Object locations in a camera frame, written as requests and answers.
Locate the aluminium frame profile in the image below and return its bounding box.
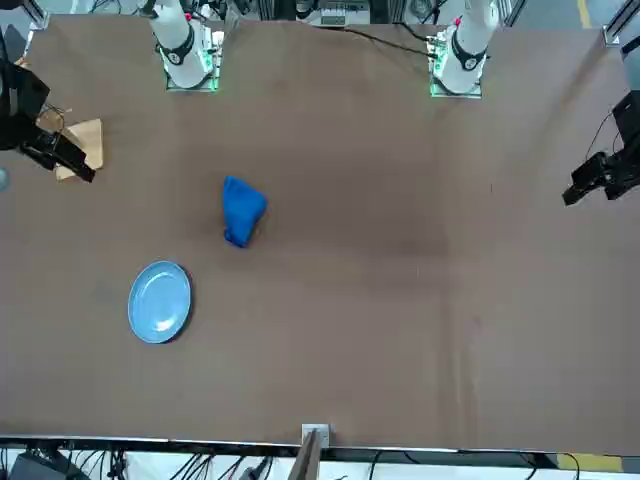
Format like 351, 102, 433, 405
17, 0, 52, 32
602, 0, 640, 47

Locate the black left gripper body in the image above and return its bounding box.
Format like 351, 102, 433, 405
612, 89, 640, 151

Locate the black electronics box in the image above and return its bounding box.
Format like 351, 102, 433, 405
8, 449, 76, 480

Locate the aluminium camera post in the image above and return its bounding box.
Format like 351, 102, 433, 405
291, 428, 322, 480

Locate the wooden cup rack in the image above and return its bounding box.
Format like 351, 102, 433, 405
35, 103, 107, 183

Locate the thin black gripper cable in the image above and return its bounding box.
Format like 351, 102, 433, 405
585, 112, 626, 169

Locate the long black cable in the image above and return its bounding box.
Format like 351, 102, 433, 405
309, 22, 436, 56

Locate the light blue plastic plate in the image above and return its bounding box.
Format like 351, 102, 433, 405
127, 259, 194, 346

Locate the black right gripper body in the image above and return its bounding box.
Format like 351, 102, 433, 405
0, 52, 52, 151

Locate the blue cloth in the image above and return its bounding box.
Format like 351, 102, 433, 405
221, 174, 270, 250

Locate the grey metal bracket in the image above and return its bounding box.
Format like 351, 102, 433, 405
301, 423, 332, 448

